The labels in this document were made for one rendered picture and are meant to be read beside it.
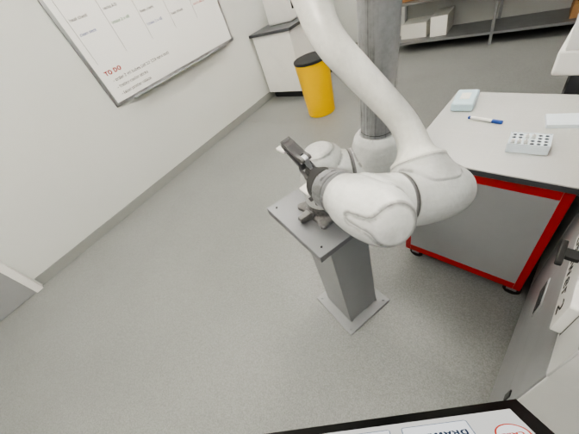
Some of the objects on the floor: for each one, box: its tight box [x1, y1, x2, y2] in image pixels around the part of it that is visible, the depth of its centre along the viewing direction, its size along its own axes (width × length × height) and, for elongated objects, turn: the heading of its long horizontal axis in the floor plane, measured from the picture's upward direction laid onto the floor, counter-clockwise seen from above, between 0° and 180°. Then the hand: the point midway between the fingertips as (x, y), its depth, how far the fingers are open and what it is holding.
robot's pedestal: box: [311, 238, 389, 336], centre depth 135 cm, size 30×30×76 cm
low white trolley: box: [406, 92, 579, 295], centre depth 140 cm, size 58×62×76 cm
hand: (294, 168), depth 74 cm, fingers open, 13 cm apart
